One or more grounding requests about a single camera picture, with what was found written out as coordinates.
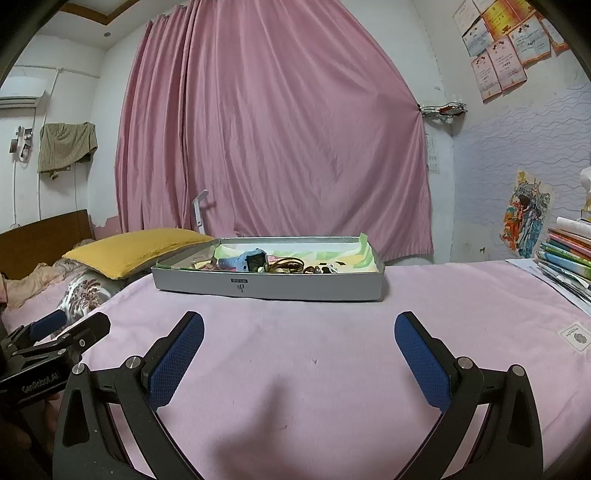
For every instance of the blue smartwatch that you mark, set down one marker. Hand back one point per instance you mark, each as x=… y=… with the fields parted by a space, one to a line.
x=254 y=261

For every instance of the olive green hanging cloth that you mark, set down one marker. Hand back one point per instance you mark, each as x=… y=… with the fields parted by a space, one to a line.
x=64 y=145

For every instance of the silver floral pillow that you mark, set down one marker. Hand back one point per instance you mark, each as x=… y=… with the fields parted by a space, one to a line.
x=85 y=288

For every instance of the pink bed blanket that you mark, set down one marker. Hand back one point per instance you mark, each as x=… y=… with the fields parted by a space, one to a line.
x=300 y=346

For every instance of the wooden headboard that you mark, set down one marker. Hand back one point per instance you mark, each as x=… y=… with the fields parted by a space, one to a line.
x=41 y=240

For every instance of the yellow pillow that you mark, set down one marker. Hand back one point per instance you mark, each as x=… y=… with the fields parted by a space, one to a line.
x=134 y=249

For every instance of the loose white papers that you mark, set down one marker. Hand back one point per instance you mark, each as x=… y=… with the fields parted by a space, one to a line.
x=526 y=266

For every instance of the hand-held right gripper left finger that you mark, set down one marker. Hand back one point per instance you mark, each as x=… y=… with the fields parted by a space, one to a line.
x=178 y=360

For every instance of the grey cardboard box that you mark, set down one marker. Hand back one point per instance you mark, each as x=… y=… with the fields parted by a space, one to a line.
x=300 y=286

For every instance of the group of wall certificates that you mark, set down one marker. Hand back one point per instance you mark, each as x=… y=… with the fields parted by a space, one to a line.
x=503 y=60

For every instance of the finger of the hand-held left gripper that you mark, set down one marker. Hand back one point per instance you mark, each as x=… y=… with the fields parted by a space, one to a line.
x=46 y=323
x=87 y=332

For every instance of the colourful wall poster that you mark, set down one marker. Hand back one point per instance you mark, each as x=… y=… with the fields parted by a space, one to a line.
x=526 y=217

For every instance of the pink curtain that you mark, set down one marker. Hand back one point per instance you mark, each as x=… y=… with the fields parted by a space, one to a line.
x=277 y=115

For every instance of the white wall-mounted device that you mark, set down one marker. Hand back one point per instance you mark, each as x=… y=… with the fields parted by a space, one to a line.
x=21 y=145

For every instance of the metal wall rack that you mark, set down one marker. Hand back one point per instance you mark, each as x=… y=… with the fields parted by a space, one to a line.
x=445 y=110

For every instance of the stack of books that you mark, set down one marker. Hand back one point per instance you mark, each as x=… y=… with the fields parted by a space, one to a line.
x=568 y=258

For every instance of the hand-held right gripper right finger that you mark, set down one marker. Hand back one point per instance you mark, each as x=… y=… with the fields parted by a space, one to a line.
x=422 y=364

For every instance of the white air conditioner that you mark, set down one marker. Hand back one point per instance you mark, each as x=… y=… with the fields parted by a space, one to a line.
x=21 y=90

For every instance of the peach blanket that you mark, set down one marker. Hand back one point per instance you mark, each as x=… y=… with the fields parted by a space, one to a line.
x=32 y=284

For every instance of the painted paper sheet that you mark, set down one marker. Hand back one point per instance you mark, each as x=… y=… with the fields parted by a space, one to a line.
x=364 y=258

